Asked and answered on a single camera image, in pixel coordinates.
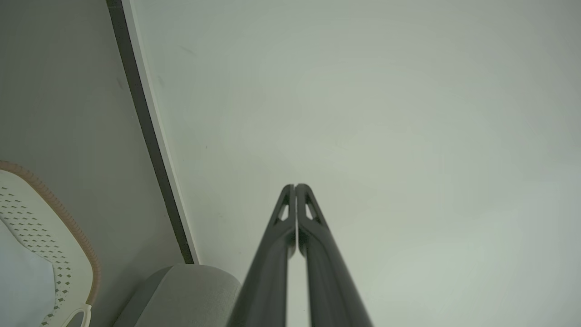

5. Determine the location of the black and white baseboard strip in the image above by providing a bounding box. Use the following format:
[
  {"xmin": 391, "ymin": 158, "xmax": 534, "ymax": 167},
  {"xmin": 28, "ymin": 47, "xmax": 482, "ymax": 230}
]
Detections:
[{"xmin": 106, "ymin": 0, "xmax": 200, "ymax": 265}]

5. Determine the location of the pale white garment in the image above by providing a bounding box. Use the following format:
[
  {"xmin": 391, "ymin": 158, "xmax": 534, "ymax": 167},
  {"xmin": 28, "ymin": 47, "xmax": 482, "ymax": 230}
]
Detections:
[{"xmin": 0, "ymin": 219, "xmax": 57, "ymax": 327}]

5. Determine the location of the white basket with tan rim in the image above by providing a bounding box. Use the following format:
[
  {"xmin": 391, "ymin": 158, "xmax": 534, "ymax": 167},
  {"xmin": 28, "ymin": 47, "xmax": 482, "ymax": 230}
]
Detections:
[{"xmin": 0, "ymin": 160, "xmax": 101, "ymax": 327}]

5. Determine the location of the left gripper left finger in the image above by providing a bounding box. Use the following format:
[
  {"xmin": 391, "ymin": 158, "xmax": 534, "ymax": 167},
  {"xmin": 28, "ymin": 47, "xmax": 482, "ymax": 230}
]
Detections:
[{"xmin": 227, "ymin": 183, "xmax": 297, "ymax": 327}]

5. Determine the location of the grey fabric sofa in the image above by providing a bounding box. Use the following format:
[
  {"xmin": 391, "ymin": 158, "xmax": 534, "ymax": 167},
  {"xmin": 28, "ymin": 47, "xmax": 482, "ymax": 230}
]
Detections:
[{"xmin": 113, "ymin": 264, "xmax": 242, "ymax": 327}]

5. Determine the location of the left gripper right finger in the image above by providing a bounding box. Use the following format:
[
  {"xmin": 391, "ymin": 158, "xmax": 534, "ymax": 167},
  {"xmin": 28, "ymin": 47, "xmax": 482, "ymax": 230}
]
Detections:
[{"xmin": 296, "ymin": 183, "xmax": 374, "ymax": 327}]

